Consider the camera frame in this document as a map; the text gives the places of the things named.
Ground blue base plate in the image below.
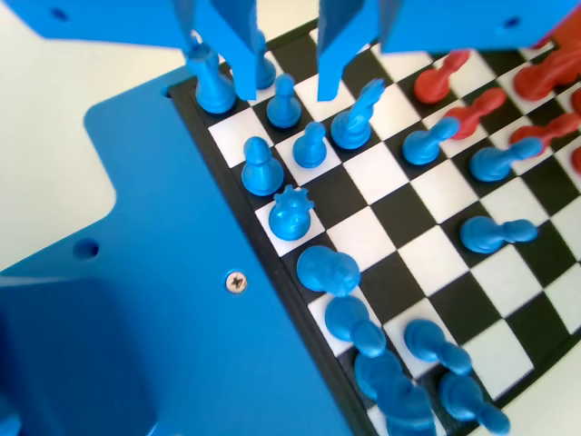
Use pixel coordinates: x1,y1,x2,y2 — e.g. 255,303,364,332
0,67,378,436

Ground blue chess queen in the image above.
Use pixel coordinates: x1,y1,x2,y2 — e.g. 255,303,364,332
267,184,317,242

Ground blue pawn near green square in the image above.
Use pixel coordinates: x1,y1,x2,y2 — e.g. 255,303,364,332
296,244,362,299

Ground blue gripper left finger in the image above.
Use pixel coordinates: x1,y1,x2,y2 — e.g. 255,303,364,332
209,0,261,101

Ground blue chess pawn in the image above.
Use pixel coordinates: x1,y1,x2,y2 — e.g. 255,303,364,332
403,319,473,376
459,216,540,254
401,116,460,165
468,136,545,183
291,121,328,168
266,73,302,128
229,29,278,91
438,372,512,435

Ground blue chess rook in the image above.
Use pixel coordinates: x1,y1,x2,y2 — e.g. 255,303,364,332
185,40,238,114
383,408,439,436

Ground blue chess knight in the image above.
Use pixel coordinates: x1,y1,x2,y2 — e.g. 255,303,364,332
330,77,387,151
353,350,430,423

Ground black and white chessboard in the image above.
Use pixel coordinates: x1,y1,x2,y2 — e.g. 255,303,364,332
168,17,581,436

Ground silver screw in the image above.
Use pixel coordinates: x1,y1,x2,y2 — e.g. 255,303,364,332
225,271,250,295

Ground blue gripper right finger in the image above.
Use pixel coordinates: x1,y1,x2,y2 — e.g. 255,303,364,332
316,0,367,103

